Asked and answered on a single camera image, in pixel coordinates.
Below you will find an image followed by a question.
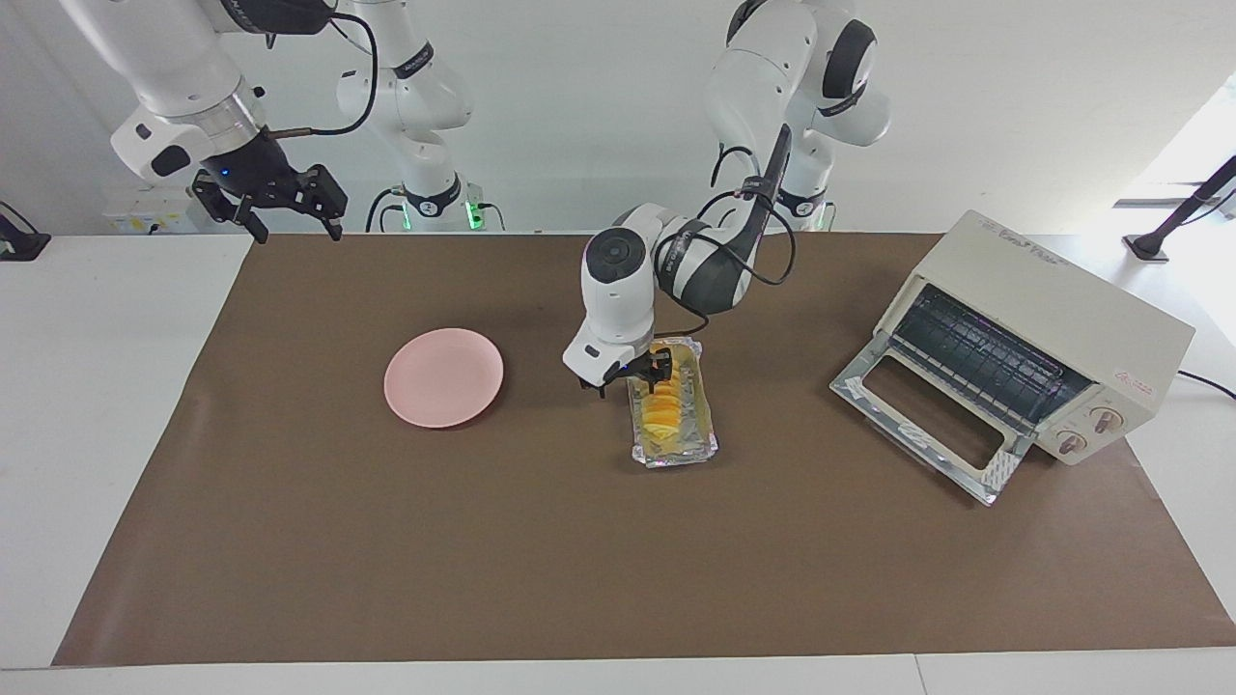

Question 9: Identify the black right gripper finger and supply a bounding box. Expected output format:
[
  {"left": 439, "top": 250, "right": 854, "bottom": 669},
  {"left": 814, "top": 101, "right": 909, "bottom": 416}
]
[
  {"left": 190, "top": 170, "right": 269, "bottom": 245},
  {"left": 283, "top": 164, "right": 349, "bottom": 242}
]

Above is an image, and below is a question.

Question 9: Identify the yellow sliced bread loaf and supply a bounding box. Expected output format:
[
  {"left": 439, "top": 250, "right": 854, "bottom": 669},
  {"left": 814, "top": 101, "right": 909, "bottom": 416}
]
[{"left": 639, "top": 372, "right": 685, "bottom": 447}]

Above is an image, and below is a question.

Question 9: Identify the aluminium foil tray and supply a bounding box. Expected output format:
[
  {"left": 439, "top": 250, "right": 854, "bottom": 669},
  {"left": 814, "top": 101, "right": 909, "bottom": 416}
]
[{"left": 626, "top": 336, "right": 720, "bottom": 469}]

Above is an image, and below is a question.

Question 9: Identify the glass oven door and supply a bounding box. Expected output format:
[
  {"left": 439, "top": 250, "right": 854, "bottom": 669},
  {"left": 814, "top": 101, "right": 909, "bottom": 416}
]
[{"left": 829, "top": 333, "right": 1034, "bottom": 507}]

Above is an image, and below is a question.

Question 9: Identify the white toaster oven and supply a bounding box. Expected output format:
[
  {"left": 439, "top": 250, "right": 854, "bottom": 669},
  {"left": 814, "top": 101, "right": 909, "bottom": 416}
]
[{"left": 874, "top": 209, "right": 1196, "bottom": 467}]

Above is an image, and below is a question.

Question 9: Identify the pink round plate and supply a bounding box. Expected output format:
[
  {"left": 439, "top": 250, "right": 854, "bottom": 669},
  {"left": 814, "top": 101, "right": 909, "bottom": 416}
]
[{"left": 383, "top": 327, "right": 505, "bottom": 430}]

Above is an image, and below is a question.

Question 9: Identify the black low stand foot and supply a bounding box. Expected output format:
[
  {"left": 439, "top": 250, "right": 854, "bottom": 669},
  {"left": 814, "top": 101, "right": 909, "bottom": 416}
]
[{"left": 0, "top": 200, "right": 51, "bottom": 262}]

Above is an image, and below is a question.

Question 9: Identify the brown paper table mat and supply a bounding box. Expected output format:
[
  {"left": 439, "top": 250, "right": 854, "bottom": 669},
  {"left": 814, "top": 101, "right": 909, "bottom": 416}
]
[{"left": 51, "top": 232, "right": 1236, "bottom": 667}]

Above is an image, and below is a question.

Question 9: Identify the black angled stand pole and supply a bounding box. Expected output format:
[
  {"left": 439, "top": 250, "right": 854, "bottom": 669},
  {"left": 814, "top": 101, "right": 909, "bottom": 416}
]
[{"left": 1123, "top": 154, "right": 1236, "bottom": 264}]

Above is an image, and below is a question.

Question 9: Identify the black arm base cable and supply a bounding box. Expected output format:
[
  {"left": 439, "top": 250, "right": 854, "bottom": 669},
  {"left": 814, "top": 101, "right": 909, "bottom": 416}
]
[{"left": 365, "top": 186, "right": 407, "bottom": 234}]

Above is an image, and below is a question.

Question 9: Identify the white wall socket box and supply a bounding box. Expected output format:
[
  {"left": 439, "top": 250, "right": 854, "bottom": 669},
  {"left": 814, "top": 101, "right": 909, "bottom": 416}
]
[{"left": 101, "top": 186, "right": 202, "bottom": 235}]

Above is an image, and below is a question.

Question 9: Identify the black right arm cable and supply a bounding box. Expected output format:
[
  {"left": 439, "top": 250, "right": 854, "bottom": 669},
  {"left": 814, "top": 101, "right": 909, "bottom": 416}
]
[{"left": 261, "top": 0, "right": 379, "bottom": 136}]

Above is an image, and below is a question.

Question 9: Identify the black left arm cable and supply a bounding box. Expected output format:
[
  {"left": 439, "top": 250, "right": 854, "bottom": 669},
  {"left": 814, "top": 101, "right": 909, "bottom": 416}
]
[{"left": 710, "top": 145, "right": 798, "bottom": 291}]

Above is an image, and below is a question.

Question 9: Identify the dark oven wire rack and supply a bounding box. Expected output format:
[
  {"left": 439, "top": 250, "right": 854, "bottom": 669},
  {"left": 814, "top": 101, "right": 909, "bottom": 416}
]
[{"left": 888, "top": 288, "right": 1092, "bottom": 426}]

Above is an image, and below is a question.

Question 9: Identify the black oven power cable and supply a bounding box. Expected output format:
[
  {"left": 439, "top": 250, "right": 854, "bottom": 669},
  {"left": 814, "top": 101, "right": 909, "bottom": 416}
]
[{"left": 1176, "top": 370, "right": 1236, "bottom": 402}]

